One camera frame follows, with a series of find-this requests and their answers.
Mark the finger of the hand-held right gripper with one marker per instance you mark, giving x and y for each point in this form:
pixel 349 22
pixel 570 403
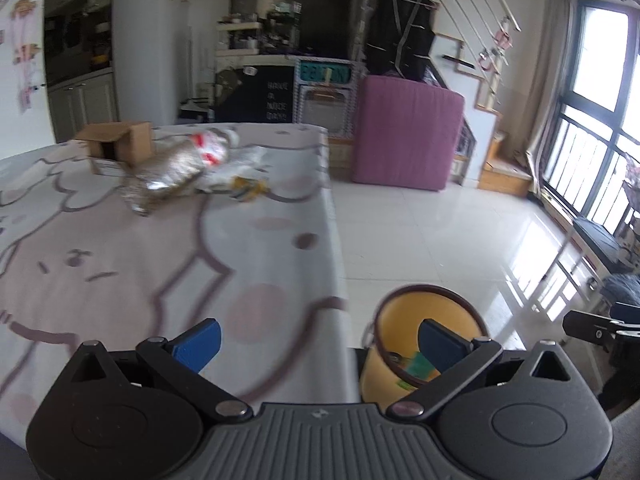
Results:
pixel 590 326

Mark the silver foil snack bag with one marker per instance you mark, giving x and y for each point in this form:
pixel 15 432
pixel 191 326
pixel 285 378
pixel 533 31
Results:
pixel 175 170

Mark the beige curtain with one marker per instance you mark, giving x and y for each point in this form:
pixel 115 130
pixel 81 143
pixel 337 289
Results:
pixel 550 85

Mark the black vest with white trim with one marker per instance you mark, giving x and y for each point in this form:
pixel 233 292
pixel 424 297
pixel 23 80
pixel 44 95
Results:
pixel 397 30

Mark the kitchen cabinets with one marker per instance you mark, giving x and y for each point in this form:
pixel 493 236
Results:
pixel 80 105

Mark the cartoon printed foil-backed mat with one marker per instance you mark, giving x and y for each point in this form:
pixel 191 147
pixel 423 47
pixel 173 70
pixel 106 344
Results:
pixel 150 270

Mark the metal stair railing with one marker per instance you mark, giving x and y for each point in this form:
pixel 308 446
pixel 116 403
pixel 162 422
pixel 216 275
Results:
pixel 465 0

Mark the black message board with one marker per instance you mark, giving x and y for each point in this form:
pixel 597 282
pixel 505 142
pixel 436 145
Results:
pixel 260 95

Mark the yellow waste bin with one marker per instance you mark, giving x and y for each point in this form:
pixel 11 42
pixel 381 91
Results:
pixel 395 312

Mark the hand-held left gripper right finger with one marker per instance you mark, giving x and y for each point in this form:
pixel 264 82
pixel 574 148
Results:
pixel 440 345

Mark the grey cloth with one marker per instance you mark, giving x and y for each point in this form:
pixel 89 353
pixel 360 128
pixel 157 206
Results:
pixel 627 445
pixel 12 460

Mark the pink wall hanging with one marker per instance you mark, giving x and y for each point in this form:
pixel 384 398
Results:
pixel 25 55

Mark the wooden staircase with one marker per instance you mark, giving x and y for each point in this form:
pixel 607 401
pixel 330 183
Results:
pixel 505 175

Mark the blue clothes pile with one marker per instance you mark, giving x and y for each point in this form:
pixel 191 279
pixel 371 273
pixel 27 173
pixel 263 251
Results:
pixel 622 287

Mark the black framed window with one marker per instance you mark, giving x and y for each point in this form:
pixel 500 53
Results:
pixel 590 160

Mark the brown cardboard box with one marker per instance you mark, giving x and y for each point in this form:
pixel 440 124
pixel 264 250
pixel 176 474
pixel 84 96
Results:
pixel 130 145

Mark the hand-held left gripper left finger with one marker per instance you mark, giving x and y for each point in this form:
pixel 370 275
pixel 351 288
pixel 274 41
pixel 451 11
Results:
pixel 197 345

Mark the teal plastic pouch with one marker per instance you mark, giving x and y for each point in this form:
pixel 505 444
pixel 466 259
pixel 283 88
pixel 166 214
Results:
pixel 420 366

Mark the white storage rack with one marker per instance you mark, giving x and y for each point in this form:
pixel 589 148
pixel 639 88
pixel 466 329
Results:
pixel 237 40

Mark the cream drawer cabinet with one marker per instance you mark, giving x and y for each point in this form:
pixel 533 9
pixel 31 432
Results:
pixel 342 160

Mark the gold foil wrapper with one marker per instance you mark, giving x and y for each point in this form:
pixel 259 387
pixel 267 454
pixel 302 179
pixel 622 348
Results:
pixel 250 190

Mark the teal sign plate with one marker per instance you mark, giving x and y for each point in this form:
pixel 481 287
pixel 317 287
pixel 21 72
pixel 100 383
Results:
pixel 325 72

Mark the black wall bar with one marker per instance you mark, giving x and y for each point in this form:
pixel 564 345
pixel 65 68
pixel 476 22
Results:
pixel 457 60

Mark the white plastic bag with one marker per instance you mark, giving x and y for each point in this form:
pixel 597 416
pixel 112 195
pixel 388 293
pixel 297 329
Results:
pixel 225 172

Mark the white chair with dark cushion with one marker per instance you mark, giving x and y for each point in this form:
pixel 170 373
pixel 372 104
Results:
pixel 595 240

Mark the pink mattress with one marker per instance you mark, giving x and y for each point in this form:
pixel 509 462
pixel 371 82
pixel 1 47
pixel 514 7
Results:
pixel 407 132

